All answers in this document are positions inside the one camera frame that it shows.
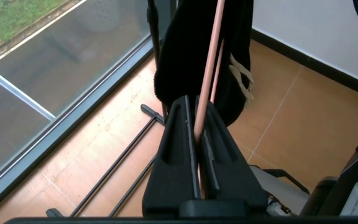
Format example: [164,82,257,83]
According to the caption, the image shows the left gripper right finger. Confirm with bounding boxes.
[196,100,269,216]

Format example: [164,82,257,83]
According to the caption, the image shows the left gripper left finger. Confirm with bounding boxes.
[142,95,200,218]

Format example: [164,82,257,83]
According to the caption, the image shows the pink clothes hanger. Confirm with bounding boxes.
[193,0,226,146]

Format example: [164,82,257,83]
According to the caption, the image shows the black shorts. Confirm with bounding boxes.
[153,0,255,127]

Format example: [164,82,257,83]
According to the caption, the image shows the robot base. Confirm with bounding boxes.
[249,121,358,218]

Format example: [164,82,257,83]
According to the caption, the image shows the black clothes rack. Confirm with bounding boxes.
[45,0,168,218]

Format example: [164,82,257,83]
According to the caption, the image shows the window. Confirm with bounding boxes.
[0,0,180,215]

